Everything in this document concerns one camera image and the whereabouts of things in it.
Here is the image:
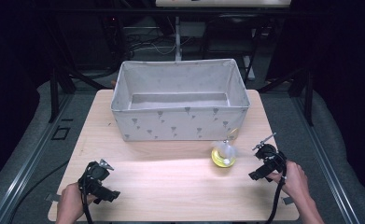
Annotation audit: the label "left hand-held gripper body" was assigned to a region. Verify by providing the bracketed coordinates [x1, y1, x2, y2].
[77, 161, 121, 205]

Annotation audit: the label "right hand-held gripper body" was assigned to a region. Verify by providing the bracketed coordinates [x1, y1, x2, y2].
[248, 143, 288, 182]

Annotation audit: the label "yellow clear plastic container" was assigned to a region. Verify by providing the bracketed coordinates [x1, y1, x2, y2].
[210, 127, 240, 169]

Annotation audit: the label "grey fabric storage box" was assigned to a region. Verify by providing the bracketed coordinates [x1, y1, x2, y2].
[110, 58, 251, 143]

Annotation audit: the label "person's right hand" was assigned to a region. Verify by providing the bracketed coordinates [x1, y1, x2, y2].
[266, 160, 311, 202]

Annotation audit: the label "person's left hand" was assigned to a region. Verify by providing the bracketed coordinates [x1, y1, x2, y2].
[55, 182, 98, 224]

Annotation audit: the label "black metal stand leg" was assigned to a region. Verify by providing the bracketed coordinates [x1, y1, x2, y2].
[48, 68, 61, 124]

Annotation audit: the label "black chair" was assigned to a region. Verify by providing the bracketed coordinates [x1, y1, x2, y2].
[202, 13, 260, 62]

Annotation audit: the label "white desk top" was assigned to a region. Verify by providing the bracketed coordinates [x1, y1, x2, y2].
[154, 0, 292, 8]

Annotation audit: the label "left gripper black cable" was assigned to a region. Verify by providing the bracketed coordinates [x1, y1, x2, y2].
[79, 181, 94, 224]

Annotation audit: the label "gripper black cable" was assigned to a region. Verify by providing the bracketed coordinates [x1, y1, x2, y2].
[264, 155, 288, 224]
[79, 181, 94, 224]

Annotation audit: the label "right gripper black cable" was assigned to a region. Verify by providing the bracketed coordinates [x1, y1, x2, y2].
[264, 155, 288, 224]

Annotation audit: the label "aluminium floor rail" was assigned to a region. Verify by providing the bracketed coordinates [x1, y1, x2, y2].
[0, 94, 74, 224]
[293, 94, 363, 224]

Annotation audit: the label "black floor cable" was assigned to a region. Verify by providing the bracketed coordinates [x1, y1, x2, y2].
[7, 159, 71, 224]

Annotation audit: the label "white floor cables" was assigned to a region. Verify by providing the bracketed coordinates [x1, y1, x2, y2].
[130, 32, 194, 57]

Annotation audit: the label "white metal post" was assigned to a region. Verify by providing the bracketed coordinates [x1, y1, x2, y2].
[174, 15, 184, 62]

